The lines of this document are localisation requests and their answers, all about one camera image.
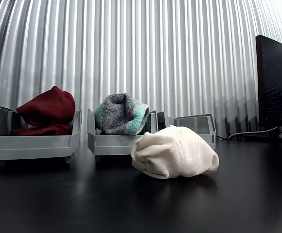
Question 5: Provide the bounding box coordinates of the black monitor base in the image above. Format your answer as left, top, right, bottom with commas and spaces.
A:
242, 130, 282, 142

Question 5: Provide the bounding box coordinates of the teal and grey sock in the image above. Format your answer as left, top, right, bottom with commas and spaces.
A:
94, 93, 150, 135

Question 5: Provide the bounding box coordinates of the white cable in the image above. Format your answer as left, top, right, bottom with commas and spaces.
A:
227, 126, 280, 140

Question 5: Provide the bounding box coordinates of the red sock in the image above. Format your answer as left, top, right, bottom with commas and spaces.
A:
9, 85, 76, 136

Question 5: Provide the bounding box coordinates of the black monitor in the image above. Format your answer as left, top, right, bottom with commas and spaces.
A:
255, 34, 282, 133

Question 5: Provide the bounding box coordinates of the white sock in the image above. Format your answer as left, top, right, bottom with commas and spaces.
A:
131, 125, 220, 180

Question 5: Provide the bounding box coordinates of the grey plastic bin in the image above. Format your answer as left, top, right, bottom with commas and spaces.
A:
157, 111, 217, 150
0, 104, 82, 168
87, 108, 159, 163

